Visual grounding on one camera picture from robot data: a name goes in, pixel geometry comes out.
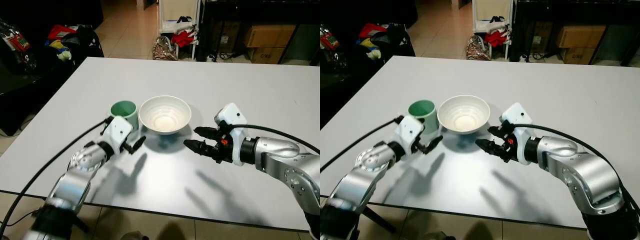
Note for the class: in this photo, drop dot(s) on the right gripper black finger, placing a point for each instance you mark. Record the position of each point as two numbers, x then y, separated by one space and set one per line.
201 146
206 133
497 132
489 146

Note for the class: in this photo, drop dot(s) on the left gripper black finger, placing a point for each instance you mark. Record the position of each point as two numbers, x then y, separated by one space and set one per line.
425 151
140 141
132 150
435 141

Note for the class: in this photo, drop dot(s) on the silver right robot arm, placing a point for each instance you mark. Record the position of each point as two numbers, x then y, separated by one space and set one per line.
282 156
587 175

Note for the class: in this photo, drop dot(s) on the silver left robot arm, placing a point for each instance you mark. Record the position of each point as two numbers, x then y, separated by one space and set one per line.
82 161
369 161

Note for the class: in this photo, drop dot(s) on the green mug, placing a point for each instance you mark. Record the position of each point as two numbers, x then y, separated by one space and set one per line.
425 115
129 114

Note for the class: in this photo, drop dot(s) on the white ribbed bowl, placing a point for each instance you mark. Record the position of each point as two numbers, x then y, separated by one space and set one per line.
463 115
165 116

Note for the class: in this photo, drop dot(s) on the black table leg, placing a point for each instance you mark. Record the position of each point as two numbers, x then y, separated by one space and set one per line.
82 225
378 220

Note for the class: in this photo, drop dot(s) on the shiny patterned bag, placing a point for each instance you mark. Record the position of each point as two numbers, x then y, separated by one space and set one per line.
164 50
477 49

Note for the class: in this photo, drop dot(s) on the red cloth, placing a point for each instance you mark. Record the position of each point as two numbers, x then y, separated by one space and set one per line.
184 38
497 37

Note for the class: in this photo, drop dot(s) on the black low table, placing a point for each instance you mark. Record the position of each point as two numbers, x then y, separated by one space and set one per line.
340 90
25 92

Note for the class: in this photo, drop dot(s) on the small printed cardboard box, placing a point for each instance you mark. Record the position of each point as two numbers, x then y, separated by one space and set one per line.
579 55
266 55

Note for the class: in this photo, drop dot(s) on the white cloth item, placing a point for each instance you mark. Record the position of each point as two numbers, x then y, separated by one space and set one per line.
374 54
64 55

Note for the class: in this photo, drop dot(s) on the black jacket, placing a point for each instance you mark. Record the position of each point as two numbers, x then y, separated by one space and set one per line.
397 39
85 41

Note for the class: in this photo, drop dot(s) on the yellow cloth item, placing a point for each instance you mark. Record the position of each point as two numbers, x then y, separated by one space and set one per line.
58 44
369 43

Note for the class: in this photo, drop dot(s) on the large plain cardboard box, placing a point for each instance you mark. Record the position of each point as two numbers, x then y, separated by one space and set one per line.
581 36
270 36

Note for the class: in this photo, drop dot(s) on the white shelf cabinet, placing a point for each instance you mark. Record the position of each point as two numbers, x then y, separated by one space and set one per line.
492 7
178 7

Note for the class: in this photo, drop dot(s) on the red bag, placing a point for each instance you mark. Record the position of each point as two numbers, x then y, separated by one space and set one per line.
371 30
61 31

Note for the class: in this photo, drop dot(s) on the black desk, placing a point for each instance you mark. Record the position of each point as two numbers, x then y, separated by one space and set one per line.
575 11
260 10

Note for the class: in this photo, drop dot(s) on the clear plastic snack bag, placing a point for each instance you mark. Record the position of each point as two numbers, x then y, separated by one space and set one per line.
15 42
330 42

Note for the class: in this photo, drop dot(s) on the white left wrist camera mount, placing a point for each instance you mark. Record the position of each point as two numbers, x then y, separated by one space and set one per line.
407 130
117 131

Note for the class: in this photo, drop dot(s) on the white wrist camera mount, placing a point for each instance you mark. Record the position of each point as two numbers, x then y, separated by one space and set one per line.
407 130
117 131
517 113
233 114

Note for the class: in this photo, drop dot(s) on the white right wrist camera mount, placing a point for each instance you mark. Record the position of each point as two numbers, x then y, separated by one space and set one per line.
517 113
233 114

